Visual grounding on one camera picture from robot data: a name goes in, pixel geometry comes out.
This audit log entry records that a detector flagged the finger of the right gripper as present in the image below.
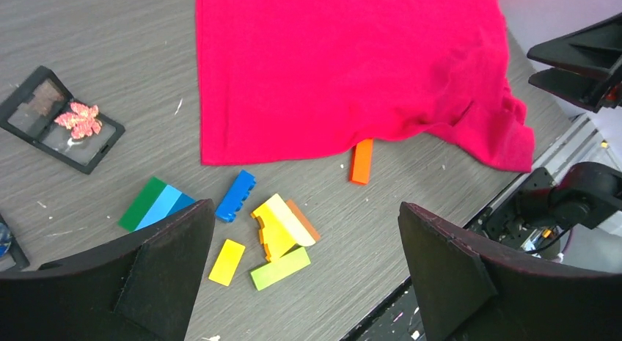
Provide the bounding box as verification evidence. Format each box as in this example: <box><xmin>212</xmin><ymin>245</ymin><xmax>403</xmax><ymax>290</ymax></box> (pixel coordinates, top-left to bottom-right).
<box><xmin>527</xmin><ymin>13</ymin><xmax>621</xmax><ymax>72</ymax></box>
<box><xmin>528</xmin><ymin>68</ymin><xmax>621</xmax><ymax>113</ymax></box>

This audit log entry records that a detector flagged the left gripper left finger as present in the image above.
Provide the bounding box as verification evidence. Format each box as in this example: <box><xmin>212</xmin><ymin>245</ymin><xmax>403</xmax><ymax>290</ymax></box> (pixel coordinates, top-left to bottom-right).
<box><xmin>1</xmin><ymin>199</ymin><xmax>215</xmax><ymax>340</ymax></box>

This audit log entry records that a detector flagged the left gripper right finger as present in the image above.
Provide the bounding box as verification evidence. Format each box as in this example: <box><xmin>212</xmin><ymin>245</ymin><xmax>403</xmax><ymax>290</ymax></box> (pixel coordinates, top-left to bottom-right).
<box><xmin>398</xmin><ymin>202</ymin><xmax>621</xmax><ymax>340</ymax></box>

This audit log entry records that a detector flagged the red maple leaf brooch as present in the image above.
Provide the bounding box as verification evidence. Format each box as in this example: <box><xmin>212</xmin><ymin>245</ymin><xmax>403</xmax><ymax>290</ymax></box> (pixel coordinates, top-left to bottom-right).
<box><xmin>54</xmin><ymin>101</ymin><xmax>103</xmax><ymax>140</ymax></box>

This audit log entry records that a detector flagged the red t-shirt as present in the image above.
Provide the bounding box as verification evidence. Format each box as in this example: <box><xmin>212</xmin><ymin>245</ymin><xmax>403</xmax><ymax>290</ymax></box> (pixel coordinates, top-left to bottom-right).
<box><xmin>196</xmin><ymin>0</ymin><xmax>535</xmax><ymax>172</ymax></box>

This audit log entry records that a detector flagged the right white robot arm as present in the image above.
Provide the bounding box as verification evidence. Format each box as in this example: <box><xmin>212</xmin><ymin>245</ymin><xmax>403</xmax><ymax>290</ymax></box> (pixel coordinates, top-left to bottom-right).
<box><xmin>465</xmin><ymin>14</ymin><xmax>621</xmax><ymax>257</ymax></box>

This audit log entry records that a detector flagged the black case with blue brooch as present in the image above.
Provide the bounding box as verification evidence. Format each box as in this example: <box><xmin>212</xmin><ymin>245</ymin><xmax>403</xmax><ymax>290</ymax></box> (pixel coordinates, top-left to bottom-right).
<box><xmin>1</xmin><ymin>217</ymin><xmax>30</xmax><ymax>272</ymax></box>

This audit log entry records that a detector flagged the black open brooch case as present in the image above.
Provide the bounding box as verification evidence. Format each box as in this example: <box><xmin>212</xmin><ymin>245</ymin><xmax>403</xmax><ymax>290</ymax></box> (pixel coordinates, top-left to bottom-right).
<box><xmin>1</xmin><ymin>65</ymin><xmax>125</xmax><ymax>175</ymax></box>

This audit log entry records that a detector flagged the green blue grey block stack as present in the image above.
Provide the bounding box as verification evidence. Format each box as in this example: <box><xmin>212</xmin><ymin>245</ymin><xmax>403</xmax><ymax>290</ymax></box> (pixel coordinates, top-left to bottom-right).
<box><xmin>118</xmin><ymin>177</ymin><xmax>195</xmax><ymax>232</ymax></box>

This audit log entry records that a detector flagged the yellow flat block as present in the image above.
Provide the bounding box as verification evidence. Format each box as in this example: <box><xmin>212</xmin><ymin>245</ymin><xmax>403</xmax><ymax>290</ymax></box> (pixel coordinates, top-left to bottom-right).
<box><xmin>208</xmin><ymin>239</ymin><xmax>246</xmax><ymax>286</ymax></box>

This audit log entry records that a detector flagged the blue toothed block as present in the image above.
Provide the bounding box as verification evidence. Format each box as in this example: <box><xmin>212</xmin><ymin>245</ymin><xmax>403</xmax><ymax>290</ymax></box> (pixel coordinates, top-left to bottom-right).
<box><xmin>215</xmin><ymin>170</ymin><xmax>256</xmax><ymax>223</ymax></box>

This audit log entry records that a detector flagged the yellow orange stepped block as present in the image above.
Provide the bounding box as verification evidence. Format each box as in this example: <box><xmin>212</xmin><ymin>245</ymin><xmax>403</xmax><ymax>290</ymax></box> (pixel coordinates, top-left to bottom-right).
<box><xmin>251</xmin><ymin>194</ymin><xmax>321</xmax><ymax>263</ymax></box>

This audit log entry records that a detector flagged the lime green long block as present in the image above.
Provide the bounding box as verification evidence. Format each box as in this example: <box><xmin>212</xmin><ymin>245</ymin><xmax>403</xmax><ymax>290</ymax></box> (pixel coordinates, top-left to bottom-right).
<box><xmin>250</xmin><ymin>247</ymin><xmax>310</xmax><ymax>291</ymax></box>

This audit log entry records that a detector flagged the orange long block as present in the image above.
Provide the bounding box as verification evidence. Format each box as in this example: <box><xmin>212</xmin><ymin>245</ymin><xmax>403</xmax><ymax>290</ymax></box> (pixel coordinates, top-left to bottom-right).
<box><xmin>350</xmin><ymin>139</ymin><xmax>373</xmax><ymax>186</ymax></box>

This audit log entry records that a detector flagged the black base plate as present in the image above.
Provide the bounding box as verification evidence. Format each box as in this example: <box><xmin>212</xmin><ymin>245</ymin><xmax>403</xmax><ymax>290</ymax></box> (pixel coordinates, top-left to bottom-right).
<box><xmin>340</xmin><ymin>277</ymin><xmax>426</xmax><ymax>341</ymax></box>

